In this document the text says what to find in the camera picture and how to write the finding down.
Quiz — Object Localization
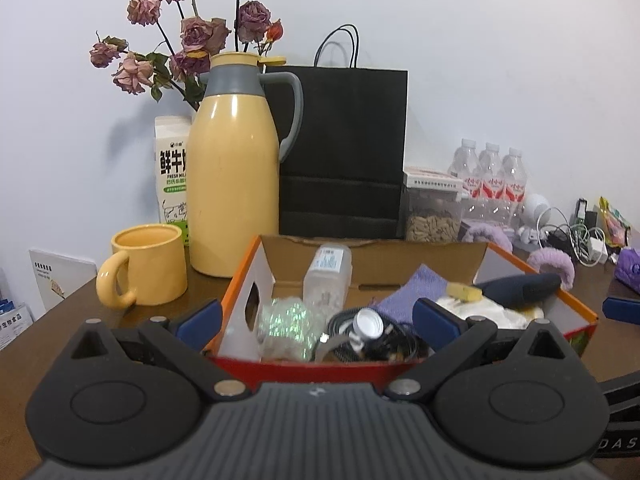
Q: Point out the black usb cable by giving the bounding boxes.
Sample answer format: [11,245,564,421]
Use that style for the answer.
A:
[377,324,432,362]

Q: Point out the yellow soft piece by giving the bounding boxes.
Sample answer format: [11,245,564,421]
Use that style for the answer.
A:
[446,282,484,304]

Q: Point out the white milk carton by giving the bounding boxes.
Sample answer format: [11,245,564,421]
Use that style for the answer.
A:
[153,115,193,247]

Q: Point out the tangled charging cables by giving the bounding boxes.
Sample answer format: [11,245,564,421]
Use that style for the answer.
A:
[542,210,608,266]

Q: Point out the printed cardboard box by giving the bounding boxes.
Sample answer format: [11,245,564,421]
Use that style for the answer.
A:
[202,234,599,391]

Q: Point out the white round device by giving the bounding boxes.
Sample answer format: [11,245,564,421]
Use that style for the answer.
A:
[517,192,553,243]

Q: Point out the yellow mug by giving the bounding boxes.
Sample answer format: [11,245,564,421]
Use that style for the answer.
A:
[96,223,189,309]

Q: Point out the yellow pink snack packet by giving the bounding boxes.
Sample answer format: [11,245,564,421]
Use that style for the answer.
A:
[598,196,632,248]

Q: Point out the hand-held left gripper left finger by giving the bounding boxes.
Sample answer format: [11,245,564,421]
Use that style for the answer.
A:
[67,299,253,403]

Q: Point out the purple fuzzy wristband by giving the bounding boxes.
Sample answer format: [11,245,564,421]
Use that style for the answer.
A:
[527,247,575,291]
[461,223,515,253]

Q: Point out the dried rose bouquet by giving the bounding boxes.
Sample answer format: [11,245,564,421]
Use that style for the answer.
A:
[90,0,286,111]

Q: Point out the black adapter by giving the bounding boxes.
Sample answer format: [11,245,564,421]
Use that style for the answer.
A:
[575,197,598,228]

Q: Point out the black paper bag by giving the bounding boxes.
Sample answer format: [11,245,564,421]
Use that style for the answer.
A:
[263,25,408,241]

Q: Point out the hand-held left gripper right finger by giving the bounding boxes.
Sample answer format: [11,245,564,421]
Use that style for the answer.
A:
[382,297,571,403]

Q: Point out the white cloth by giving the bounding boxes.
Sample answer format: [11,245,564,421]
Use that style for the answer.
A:
[435,295,545,333]

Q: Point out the clear plastic bottle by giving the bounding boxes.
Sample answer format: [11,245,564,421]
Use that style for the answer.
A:
[303,243,353,313]

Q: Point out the white capped bottle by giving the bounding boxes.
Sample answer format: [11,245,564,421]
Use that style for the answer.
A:
[348,308,384,351]

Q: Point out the clear seed container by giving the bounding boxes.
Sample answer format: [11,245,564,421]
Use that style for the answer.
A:
[402,166,463,243]

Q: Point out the purple cloth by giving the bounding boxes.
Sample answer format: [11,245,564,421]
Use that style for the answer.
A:
[372,264,453,326]

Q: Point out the blue white packets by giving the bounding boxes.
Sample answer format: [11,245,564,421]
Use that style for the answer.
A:
[0,267,36,351]

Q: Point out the iridescent plastic bag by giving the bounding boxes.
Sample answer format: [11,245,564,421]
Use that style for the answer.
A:
[257,297,328,361]

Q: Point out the purple packet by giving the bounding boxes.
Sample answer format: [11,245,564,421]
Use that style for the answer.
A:
[614,247,640,293]

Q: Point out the clear water bottle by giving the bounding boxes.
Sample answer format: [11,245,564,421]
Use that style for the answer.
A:
[477,142,504,223]
[447,138,481,223]
[501,147,528,226]

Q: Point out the yellow thermos jug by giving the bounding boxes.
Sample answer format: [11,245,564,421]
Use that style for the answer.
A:
[188,51,304,278]

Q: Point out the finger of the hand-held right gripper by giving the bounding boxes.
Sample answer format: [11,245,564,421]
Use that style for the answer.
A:
[602,296,640,322]

